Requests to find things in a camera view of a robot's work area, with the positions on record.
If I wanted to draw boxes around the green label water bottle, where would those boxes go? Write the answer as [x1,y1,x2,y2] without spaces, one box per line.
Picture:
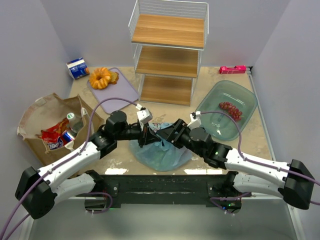
[66,112,84,134]

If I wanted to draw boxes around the brown paper grocery bag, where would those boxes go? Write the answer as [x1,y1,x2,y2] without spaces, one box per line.
[17,93,104,166]

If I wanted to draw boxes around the light blue plastic bag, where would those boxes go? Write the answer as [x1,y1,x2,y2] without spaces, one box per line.
[128,120,193,172]

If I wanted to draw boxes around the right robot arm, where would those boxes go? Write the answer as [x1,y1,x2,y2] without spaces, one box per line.
[156,119,316,210]

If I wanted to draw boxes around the blue white milk carton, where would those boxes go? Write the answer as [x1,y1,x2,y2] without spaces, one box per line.
[66,57,90,80]

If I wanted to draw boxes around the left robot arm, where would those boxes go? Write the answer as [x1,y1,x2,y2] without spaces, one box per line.
[15,108,159,220]

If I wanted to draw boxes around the clear green food container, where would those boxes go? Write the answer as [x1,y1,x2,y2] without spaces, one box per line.
[196,80,258,141]

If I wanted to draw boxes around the bread slice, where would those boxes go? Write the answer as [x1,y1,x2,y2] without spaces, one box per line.
[109,71,119,85]

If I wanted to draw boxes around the pink box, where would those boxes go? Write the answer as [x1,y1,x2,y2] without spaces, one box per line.
[219,65,247,75]

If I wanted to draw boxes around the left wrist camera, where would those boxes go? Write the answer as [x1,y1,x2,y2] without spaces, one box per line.
[135,103,153,127]

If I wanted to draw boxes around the glazed bundt cake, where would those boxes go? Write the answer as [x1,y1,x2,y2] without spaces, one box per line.
[89,67,112,90]

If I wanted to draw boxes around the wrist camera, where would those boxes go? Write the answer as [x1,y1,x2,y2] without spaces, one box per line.
[135,103,153,127]
[187,111,202,130]

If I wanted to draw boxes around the white wire wooden shelf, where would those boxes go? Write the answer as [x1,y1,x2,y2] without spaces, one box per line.
[128,0,209,106]

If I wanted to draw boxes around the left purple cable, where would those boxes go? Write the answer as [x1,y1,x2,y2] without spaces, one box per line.
[0,97,141,240]

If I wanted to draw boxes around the lavender cutting board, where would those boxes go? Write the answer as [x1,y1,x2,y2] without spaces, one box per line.
[87,67,139,114]

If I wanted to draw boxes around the black base frame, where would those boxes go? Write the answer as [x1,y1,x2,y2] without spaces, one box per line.
[85,170,252,214]

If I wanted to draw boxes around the red grape bunch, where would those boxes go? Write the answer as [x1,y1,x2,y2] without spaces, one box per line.
[219,101,243,122]

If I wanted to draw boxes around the red bull can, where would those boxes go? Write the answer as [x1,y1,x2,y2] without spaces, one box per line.
[61,129,77,145]

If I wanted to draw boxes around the red candy bag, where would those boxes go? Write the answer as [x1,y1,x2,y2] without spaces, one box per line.
[40,117,69,150]

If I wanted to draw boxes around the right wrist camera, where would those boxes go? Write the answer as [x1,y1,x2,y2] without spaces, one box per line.
[187,111,202,130]

